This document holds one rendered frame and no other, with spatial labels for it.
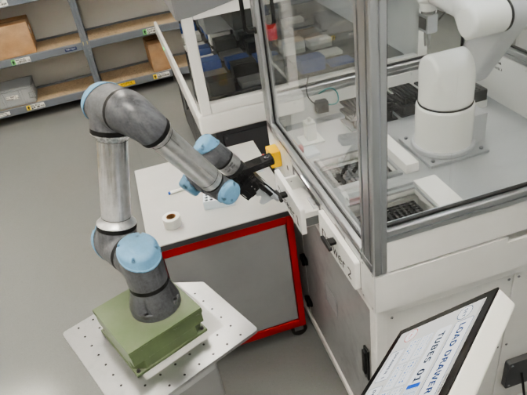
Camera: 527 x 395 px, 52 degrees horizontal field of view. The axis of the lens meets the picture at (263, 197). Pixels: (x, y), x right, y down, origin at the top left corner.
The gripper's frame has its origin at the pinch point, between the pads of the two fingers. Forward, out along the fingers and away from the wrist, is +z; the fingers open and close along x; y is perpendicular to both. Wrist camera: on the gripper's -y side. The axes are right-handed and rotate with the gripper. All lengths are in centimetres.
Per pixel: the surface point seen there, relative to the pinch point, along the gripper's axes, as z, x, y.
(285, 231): 24.6, -11.7, 11.6
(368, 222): -10, 52, -20
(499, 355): 78, 54, -17
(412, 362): -12, 92, -10
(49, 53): -33, -362, 107
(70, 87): 5, -387, 128
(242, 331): -2, 43, 30
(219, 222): 0.9, -14.1, 25.8
